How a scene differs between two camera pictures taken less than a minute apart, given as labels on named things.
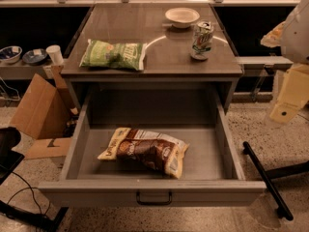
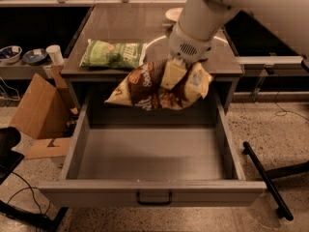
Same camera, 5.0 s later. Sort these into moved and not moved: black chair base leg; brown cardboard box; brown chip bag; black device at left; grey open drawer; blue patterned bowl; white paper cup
Moved: brown chip bag
Not moved: grey open drawer; blue patterned bowl; white paper cup; brown cardboard box; black chair base leg; black device at left
